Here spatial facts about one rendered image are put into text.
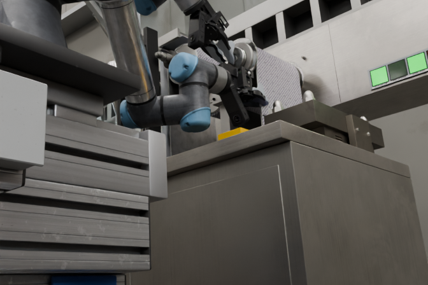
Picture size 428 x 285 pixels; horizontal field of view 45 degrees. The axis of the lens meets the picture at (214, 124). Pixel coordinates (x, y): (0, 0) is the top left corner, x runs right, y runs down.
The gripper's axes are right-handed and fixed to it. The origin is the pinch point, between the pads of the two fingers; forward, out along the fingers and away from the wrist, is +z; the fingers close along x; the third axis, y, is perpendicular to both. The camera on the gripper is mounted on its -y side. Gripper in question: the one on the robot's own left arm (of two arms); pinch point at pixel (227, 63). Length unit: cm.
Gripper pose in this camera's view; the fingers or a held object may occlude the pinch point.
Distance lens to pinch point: 156.0
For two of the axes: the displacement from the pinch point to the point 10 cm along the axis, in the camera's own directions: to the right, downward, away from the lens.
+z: 5.6, 7.6, 3.4
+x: -7.4, 2.7, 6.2
